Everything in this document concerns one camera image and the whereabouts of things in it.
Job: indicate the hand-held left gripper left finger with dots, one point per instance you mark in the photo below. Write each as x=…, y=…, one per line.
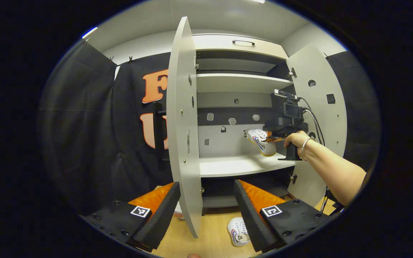
x=163, y=218

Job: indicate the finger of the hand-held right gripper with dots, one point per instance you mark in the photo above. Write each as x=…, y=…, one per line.
x=274, y=137

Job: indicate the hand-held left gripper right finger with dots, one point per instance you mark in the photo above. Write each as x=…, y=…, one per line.
x=251, y=218

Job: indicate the white striped canvas shoe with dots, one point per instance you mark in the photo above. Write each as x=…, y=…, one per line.
x=264, y=145
x=237, y=229

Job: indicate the white grey shoe cabinet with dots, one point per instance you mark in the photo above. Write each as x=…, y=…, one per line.
x=224, y=145

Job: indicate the plain white shoe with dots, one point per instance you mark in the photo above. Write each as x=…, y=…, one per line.
x=179, y=214

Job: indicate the metal door hinge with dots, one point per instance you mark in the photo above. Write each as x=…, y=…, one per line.
x=196, y=64
x=293, y=178
x=292, y=74

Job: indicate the white cabinet shelf board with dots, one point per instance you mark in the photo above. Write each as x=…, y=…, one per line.
x=242, y=83
x=238, y=165

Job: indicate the cream cabinet drawer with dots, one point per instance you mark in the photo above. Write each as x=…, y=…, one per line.
x=217, y=44

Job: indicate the black backdrop cloth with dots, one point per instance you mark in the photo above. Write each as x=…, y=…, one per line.
x=84, y=125
x=360, y=107

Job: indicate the ceiling light panel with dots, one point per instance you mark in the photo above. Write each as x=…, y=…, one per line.
x=259, y=1
x=89, y=32

